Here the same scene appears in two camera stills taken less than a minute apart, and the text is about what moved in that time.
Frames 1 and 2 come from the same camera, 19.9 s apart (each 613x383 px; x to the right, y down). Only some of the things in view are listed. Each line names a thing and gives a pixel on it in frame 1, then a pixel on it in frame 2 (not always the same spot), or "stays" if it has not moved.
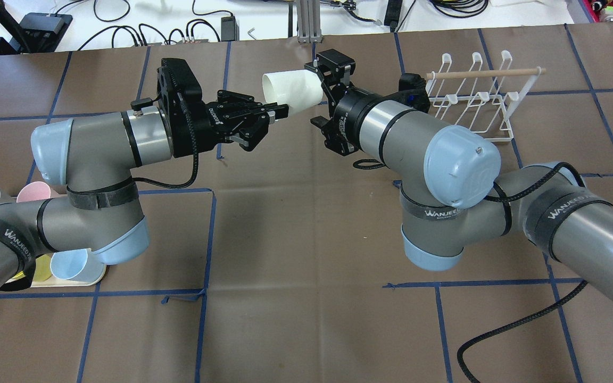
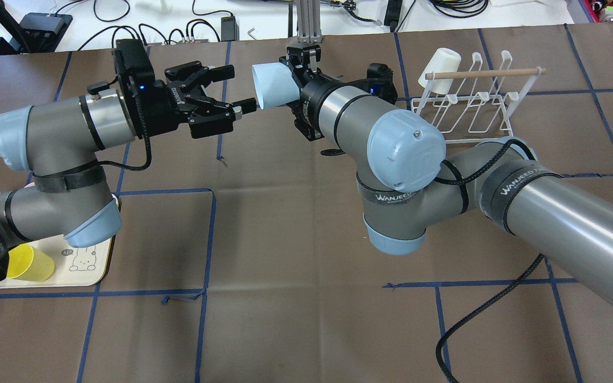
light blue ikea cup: (67, 264) -> (275, 84)
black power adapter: (230, 30) stays
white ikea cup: (299, 89) -> (443, 60)
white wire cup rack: (487, 100) stays
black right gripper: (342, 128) -> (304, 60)
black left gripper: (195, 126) -> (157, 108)
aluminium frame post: (309, 22) stays
